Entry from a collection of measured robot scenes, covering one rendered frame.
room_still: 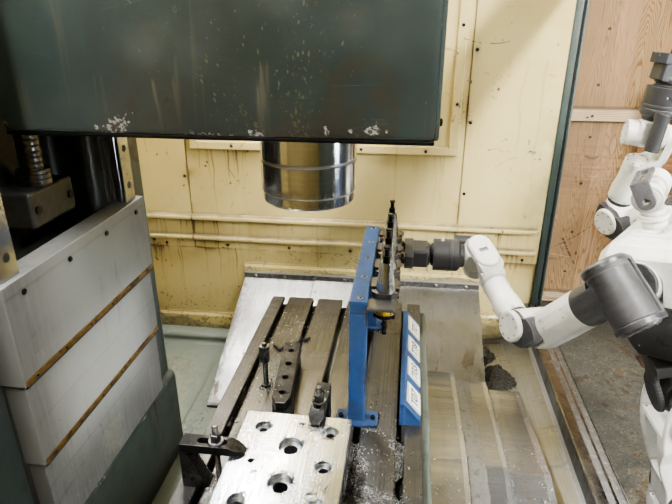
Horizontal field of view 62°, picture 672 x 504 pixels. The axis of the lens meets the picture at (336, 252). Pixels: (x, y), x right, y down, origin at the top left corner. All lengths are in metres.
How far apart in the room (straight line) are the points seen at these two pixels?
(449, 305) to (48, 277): 1.42
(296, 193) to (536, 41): 1.23
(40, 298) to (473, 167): 1.42
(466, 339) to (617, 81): 2.16
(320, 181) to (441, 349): 1.19
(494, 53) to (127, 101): 1.31
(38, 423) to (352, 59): 0.78
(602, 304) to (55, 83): 1.04
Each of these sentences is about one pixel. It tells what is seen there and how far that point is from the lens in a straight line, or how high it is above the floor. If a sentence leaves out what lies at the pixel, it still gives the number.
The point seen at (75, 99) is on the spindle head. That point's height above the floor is 1.68.
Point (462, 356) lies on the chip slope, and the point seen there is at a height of 0.73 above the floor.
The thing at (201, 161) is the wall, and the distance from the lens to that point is 2.11.
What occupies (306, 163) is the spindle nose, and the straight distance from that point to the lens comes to 0.87.
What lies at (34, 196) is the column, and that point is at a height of 1.50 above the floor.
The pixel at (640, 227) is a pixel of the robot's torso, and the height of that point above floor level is 1.35.
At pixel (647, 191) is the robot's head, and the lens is 1.32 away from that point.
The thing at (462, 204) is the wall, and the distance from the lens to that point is 2.01.
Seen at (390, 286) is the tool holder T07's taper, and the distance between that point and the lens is 1.24.
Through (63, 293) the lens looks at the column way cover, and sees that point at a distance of 1.09.
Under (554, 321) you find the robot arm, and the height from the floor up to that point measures 1.17.
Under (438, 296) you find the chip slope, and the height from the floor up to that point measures 0.83.
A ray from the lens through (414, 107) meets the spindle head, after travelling 0.79.
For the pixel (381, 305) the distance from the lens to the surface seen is 1.21.
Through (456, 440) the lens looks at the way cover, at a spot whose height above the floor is 0.77.
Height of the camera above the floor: 1.79
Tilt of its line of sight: 23 degrees down
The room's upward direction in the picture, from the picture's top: straight up
